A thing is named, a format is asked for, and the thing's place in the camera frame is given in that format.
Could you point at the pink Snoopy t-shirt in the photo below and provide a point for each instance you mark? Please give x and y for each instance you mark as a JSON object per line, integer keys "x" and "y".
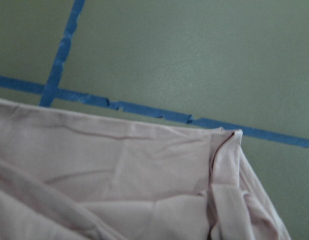
{"x": 71, "y": 176}

